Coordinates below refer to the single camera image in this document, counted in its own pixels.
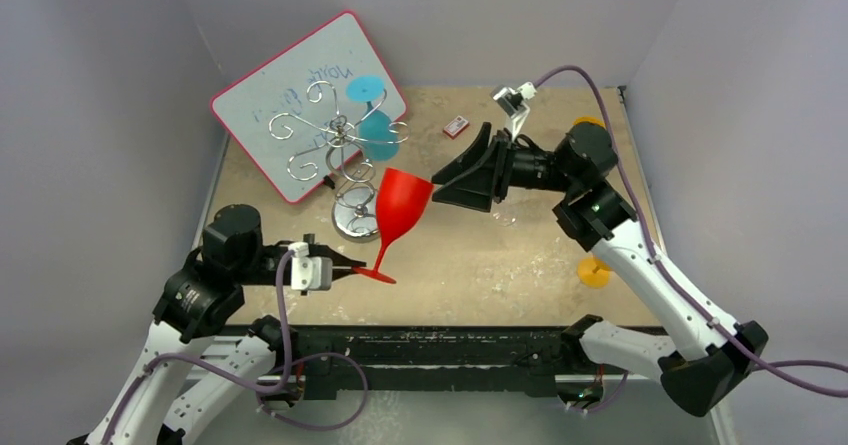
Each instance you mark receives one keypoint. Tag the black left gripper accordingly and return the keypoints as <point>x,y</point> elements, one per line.
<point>338,260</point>

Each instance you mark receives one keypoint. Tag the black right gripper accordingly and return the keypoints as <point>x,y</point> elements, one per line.
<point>499,166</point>

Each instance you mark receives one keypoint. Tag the red plastic wine glass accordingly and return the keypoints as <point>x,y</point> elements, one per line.
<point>401,201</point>

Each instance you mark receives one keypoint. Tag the teal plastic wine glass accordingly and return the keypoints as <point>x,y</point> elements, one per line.
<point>379,143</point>

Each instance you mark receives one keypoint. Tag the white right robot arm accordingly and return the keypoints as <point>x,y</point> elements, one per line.
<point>703,353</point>

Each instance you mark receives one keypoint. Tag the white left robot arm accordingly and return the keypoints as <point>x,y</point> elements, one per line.
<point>172,393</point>

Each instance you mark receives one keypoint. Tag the chrome wine glass rack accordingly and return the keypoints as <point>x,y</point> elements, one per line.
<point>344,164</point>

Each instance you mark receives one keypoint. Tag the clear wine glass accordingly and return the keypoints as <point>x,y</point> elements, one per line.
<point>505,216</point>

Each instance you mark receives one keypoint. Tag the yellow wine glass far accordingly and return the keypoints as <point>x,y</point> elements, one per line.
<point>590,120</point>

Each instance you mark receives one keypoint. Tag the yellow wine glass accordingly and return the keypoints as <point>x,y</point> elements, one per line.
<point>593,272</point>
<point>590,120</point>

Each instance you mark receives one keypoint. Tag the yellow wine glass near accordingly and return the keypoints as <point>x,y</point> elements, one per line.
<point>593,272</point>

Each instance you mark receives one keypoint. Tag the small red white box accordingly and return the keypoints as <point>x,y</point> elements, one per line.
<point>455,127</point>

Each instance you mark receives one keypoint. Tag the red-framed whiteboard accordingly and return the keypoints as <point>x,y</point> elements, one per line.
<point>338,51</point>

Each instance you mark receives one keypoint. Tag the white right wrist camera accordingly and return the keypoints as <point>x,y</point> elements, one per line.
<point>515,103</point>

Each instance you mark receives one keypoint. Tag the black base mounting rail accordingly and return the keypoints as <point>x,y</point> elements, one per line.
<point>540,362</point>

